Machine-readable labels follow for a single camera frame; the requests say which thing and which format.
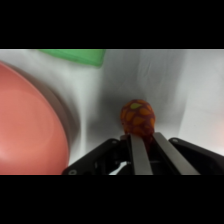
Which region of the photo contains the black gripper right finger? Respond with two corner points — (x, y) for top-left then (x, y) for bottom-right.
(151, 132), (224, 176)

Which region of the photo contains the green foam block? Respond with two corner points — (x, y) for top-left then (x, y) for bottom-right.
(38, 49), (107, 68)

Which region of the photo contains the red ball with orange pattern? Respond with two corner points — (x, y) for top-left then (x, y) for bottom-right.
(119, 98), (157, 139)

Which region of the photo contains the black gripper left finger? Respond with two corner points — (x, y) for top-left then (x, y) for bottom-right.
(61, 133), (154, 176)

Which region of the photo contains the salmon pink round object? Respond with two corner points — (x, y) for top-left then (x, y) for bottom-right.
(0, 61), (71, 176)

